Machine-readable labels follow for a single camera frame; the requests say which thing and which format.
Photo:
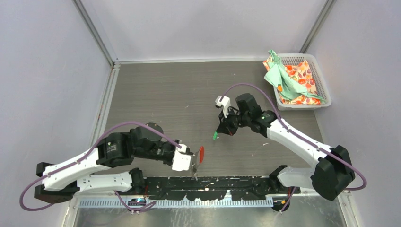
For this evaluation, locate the white slotted cable duct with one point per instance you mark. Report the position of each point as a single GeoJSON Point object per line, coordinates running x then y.
{"type": "Point", "coordinates": [226, 202]}

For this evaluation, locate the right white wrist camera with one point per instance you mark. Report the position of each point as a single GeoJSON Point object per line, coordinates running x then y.
{"type": "Point", "coordinates": [224, 103]}

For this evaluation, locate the orange patterned cloth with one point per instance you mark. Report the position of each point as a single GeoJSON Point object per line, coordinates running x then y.
{"type": "Point", "coordinates": [300, 75]}

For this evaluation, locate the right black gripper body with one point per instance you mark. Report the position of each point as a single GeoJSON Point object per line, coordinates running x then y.
{"type": "Point", "coordinates": [233, 122]}

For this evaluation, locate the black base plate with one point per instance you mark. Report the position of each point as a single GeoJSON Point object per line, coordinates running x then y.
{"type": "Point", "coordinates": [241, 188]}

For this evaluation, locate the green cloth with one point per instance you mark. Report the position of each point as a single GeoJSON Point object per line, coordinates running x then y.
{"type": "Point", "coordinates": [282, 81]}

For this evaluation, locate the red handled metal keyring holder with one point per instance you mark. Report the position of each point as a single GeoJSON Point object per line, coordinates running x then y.
{"type": "Point", "coordinates": [197, 159]}

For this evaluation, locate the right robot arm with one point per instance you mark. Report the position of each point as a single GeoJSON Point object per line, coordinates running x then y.
{"type": "Point", "coordinates": [329, 171]}

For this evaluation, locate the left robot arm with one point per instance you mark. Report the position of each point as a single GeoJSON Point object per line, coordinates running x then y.
{"type": "Point", "coordinates": [60, 182]}

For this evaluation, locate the white plastic basket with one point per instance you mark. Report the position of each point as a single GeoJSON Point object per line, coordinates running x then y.
{"type": "Point", "coordinates": [322, 89]}

